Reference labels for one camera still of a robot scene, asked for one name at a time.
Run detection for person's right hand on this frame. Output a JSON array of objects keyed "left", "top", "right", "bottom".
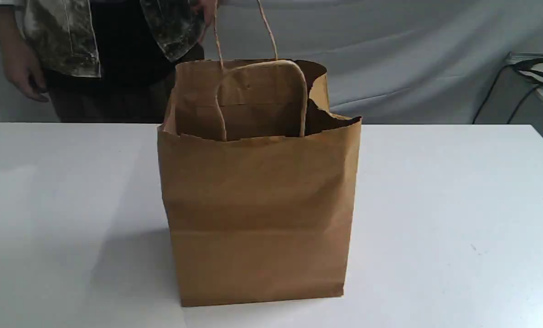
[{"left": 0, "top": 38, "right": 50, "bottom": 103}]

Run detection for person's left hand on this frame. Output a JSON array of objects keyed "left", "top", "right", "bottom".
[{"left": 190, "top": 0, "right": 219, "bottom": 43}]

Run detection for brown paper bag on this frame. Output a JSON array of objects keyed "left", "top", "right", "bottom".
[{"left": 157, "top": 0, "right": 362, "bottom": 308}]

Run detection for camouflage jacket torso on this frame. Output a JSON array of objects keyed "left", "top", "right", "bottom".
[{"left": 0, "top": 0, "right": 204, "bottom": 124}]

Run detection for black cables at right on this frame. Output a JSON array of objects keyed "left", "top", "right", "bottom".
[{"left": 471, "top": 52, "right": 543, "bottom": 124}]

